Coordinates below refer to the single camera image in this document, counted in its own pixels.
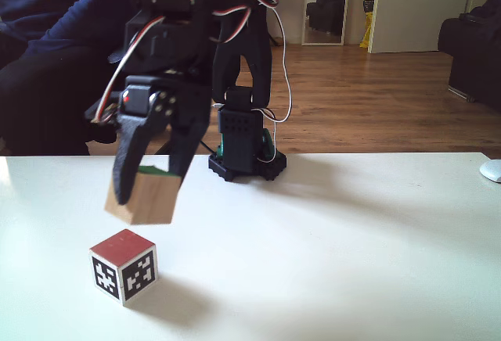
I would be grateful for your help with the yellow bag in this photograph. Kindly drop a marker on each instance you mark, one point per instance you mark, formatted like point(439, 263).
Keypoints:
point(368, 16)

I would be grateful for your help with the person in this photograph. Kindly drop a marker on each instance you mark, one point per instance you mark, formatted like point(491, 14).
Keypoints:
point(39, 63)

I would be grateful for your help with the black sofa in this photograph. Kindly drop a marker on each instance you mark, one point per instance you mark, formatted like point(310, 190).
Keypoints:
point(473, 59)

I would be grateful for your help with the red-topped cube with markers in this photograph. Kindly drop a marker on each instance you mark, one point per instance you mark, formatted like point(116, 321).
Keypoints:
point(129, 266)

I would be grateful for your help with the green-topped wooden cube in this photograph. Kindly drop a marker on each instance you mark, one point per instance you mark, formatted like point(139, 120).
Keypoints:
point(154, 200)

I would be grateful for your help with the white computer mouse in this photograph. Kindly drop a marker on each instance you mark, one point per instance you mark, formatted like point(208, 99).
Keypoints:
point(492, 171)

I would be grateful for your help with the white door panel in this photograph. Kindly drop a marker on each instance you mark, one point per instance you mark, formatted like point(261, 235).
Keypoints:
point(419, 4)

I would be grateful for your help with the standing mirror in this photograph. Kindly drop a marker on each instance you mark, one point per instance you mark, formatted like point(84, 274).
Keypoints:
point(326, 8)

